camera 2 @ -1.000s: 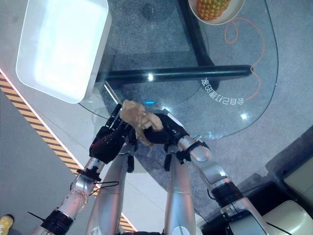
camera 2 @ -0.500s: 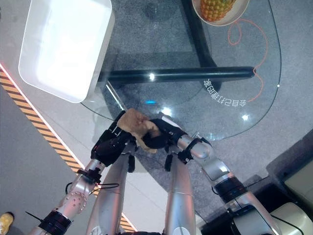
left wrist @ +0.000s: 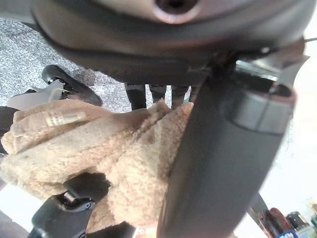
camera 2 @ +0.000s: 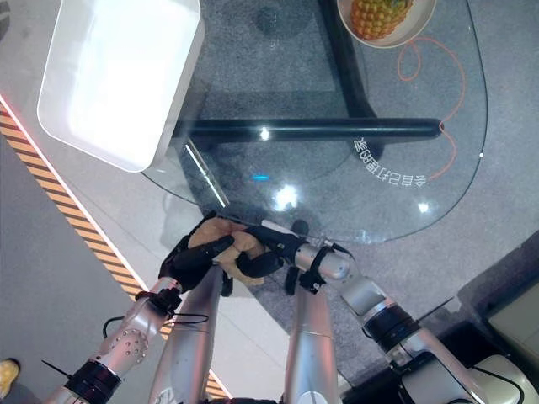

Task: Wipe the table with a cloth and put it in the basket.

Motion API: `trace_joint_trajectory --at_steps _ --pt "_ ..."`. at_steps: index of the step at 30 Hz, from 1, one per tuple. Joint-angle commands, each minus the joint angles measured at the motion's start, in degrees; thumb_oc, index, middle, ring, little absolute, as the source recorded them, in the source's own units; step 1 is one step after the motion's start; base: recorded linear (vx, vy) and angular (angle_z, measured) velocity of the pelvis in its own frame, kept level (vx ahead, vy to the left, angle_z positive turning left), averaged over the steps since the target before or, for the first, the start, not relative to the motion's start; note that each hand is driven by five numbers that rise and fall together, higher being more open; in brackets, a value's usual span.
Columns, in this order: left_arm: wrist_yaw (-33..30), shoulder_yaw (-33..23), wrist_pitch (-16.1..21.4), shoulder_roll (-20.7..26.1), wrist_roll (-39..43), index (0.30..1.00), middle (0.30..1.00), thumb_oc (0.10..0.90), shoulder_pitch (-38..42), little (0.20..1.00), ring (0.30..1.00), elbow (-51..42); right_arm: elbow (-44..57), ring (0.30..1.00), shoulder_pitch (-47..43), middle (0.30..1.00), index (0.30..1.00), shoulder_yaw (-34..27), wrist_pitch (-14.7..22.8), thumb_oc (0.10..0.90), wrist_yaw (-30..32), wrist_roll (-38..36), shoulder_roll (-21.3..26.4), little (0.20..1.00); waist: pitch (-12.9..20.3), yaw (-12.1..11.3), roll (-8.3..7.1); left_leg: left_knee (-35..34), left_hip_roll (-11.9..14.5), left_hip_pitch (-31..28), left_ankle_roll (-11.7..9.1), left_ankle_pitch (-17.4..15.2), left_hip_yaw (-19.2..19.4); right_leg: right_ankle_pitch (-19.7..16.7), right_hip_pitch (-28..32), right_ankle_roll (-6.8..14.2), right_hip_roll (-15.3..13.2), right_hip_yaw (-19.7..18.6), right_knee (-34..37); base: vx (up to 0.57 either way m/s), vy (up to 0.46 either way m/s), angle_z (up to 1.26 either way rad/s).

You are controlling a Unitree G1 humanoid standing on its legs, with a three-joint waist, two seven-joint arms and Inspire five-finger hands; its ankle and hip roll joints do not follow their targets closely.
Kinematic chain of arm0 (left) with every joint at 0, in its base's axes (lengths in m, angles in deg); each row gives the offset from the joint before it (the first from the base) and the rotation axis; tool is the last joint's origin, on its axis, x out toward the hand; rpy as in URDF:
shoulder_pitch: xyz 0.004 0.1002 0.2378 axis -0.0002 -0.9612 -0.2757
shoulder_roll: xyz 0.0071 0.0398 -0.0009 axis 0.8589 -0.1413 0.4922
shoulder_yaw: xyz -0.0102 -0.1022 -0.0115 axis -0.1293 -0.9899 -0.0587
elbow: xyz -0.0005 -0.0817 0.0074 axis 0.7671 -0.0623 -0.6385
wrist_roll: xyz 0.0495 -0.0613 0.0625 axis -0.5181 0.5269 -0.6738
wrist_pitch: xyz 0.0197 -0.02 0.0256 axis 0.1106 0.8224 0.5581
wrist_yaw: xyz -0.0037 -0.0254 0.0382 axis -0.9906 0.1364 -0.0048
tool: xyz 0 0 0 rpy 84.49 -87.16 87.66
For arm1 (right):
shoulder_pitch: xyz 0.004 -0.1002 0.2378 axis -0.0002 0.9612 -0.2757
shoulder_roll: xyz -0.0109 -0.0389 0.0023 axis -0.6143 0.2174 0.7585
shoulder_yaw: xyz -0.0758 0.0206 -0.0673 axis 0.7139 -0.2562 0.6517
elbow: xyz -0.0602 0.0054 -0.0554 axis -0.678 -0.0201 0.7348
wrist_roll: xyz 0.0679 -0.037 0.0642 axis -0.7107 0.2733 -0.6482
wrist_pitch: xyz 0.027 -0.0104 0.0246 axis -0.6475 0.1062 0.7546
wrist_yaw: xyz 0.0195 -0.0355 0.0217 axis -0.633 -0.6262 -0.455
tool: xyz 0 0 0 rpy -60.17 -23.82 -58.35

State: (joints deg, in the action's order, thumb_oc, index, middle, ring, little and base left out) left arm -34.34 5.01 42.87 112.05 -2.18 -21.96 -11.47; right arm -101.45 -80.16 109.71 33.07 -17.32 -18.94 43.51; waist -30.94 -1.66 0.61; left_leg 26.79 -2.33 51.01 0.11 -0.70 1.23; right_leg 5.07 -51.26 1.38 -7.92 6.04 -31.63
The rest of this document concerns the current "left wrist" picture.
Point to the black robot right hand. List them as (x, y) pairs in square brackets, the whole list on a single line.
[(67, 210)]

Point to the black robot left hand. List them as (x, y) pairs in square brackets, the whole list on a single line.
[(218, 153)]

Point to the tan fluffy cloth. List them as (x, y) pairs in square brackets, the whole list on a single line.
[(104, 148)]

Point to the grey metal bar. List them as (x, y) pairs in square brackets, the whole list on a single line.
[(258, 207)]

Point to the dark red-brown bottle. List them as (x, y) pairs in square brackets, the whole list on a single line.
[(275, 223)]

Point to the black container with lid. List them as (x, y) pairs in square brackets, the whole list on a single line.
[(298, 220)]

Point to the blue labelled item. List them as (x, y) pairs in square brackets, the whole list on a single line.
[(288, 234)]

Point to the robot silver leg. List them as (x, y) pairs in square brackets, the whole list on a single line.
[(29, 98)]

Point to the robot dark foot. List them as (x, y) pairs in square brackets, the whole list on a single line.
[(76, 85)]

